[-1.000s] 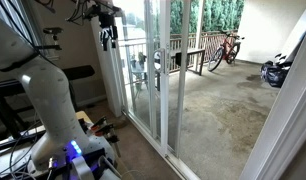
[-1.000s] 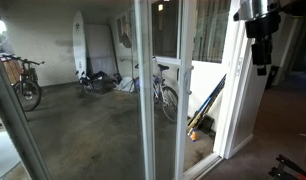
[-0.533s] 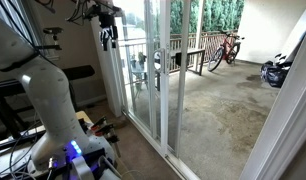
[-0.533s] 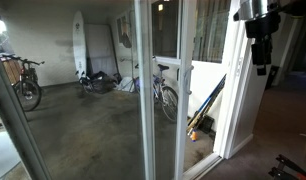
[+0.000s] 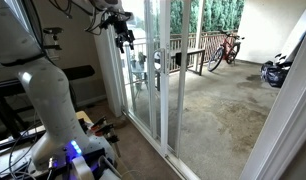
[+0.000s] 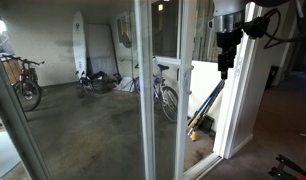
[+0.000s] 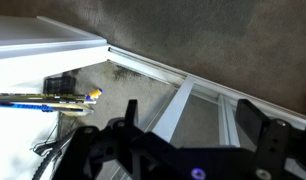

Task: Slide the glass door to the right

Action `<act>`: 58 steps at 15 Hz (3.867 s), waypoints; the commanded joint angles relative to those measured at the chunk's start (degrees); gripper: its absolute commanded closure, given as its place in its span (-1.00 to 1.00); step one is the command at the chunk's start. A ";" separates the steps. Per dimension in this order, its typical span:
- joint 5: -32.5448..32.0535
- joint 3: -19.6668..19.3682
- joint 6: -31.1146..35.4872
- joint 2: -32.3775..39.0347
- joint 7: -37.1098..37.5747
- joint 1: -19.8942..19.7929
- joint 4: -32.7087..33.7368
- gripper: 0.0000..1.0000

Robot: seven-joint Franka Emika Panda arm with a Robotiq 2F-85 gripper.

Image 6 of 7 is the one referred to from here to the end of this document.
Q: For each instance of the white framed house window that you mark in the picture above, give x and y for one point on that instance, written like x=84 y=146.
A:
x=164 y=30

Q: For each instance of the red bicycle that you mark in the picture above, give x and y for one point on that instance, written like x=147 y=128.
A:
x=28 y=95

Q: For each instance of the black duffel bag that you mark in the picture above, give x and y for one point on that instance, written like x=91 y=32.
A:
x=103 y=81

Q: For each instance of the white leaning mattress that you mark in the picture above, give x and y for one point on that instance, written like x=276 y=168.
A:
x=99 y=50

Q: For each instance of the sliding glass door frame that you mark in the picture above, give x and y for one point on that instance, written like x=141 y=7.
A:
x=147 y=100

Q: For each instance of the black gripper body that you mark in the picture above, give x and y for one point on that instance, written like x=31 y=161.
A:
x=229 y=38

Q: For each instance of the grey vertical post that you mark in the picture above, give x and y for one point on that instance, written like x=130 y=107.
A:
x=13 y=116

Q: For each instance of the orange bottle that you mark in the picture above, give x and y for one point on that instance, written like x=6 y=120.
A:
x=194 y=136

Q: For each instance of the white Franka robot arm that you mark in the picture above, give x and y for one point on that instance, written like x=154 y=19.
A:
x=228 y=13

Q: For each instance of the small black kids bike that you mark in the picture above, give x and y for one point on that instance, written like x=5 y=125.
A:
x=86 y=85

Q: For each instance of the wooden slat railing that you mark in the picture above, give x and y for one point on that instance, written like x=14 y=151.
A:
x=11 y=70

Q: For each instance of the dark wall hanging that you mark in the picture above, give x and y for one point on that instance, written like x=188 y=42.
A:
x=124 y=31

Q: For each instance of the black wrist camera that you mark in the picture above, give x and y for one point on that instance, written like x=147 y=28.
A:
x=256 y=26

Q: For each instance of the white door sill track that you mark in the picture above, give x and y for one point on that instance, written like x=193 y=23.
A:
x=203 y=166

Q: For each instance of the white surfboard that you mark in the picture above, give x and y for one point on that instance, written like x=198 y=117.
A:
x=79 y=43

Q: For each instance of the blue silver bicycle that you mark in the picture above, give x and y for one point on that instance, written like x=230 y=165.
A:
x=168 y=100

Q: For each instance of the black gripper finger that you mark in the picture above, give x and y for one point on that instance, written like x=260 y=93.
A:
x=230 y=62
x=222 y=63

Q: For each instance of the white door jamb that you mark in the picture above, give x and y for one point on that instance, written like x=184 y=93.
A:
x=236 y=110

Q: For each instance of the black dustpan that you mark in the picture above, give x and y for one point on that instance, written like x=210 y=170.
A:
x=207 y=125

